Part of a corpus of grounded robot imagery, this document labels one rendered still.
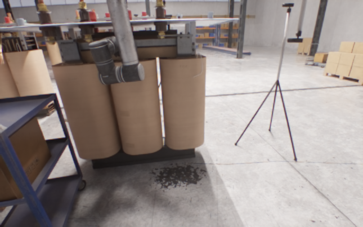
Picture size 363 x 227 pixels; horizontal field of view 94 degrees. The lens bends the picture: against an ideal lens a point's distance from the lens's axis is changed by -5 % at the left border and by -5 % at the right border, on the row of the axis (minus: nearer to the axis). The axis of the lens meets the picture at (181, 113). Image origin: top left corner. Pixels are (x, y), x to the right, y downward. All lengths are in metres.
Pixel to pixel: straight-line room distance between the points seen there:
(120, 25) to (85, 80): 0.65
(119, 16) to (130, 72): 0.31
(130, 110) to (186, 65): 0.61
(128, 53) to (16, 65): 2.85
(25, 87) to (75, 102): 2.21
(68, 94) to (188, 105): 1.00
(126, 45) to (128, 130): 0.83
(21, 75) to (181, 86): 2.86
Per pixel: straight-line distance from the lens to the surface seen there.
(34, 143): 1.39
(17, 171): 1.13
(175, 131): 1.71
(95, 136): 1.77
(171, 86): 1.55
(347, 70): 6.91
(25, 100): 1.67
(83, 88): 1.62
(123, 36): 1.12
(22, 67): 3.77
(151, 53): 1.61
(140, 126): 1.66
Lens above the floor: 1.25
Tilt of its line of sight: 23 degrees down
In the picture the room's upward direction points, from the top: 2 degrees counter-clockwise
